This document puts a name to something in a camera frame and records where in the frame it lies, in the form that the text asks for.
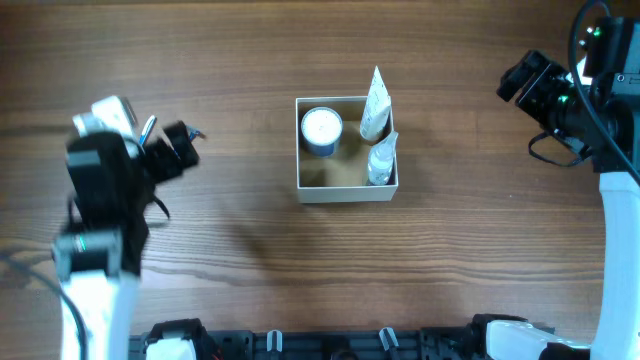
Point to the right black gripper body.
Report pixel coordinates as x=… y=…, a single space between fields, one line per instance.
x=547 y=99

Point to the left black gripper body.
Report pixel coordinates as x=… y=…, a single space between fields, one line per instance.
x=160 y=162

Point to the blue white toothbrush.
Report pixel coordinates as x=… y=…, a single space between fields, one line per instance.
x=147 y=129

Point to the blue jar white lid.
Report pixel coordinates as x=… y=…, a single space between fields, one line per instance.
x=321 y=128

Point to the white cream tube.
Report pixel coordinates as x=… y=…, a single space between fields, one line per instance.
x=377 y=109

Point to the clear bottle green label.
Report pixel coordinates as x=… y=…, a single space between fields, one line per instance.
x=381 y=160

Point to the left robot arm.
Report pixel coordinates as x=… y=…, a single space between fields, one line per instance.
x=98 y=254

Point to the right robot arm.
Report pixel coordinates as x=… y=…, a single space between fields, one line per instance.
x=593 y=111

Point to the blue disposable razor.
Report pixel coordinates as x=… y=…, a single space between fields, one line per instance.
x=194 y=133

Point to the white cardboard box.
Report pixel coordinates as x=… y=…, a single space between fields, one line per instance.
x=341 y=177

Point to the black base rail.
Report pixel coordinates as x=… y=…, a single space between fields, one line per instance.
x=425 y=343

